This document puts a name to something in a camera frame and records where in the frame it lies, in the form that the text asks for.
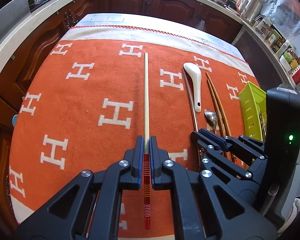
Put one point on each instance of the dark wooden cabinets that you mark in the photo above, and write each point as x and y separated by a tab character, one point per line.
125	0

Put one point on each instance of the hanging plastic bag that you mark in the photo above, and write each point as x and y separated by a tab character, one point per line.
201	25

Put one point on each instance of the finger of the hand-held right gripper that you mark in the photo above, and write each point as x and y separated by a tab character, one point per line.
215	140
252	146

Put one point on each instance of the large crinkled plastic bag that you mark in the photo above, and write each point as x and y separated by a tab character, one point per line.
287	12

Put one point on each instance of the metal chopstick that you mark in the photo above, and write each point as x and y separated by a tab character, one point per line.
191	105

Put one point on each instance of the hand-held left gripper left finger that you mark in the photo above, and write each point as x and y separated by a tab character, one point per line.
140	160

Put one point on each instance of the white ceramic spoon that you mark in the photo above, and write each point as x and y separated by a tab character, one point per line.
193	85

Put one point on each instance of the small metal spoon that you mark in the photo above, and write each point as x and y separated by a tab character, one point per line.
211	118

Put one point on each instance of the metal splash panel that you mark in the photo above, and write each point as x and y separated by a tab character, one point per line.
10	15

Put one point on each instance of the small blue disc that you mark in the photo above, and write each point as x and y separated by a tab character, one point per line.
15	120

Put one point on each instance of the red label container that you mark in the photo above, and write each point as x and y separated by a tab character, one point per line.
298	75

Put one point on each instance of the white electric kettle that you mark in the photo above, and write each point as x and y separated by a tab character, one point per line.
247	1

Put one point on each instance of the orange printed blanket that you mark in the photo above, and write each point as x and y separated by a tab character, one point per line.
77	130

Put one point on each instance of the white red-striped chopstick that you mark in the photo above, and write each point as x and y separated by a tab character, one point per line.
92	215
146	92

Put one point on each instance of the glass pitcher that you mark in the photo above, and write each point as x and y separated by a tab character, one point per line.
262	25

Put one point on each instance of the tan banded wooden chopstick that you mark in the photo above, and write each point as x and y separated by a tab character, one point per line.
221	112
217	112

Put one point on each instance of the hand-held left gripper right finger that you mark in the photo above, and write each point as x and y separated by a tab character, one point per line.
153	160

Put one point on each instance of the green plastic utensil tray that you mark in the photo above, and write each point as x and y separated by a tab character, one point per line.
250	97

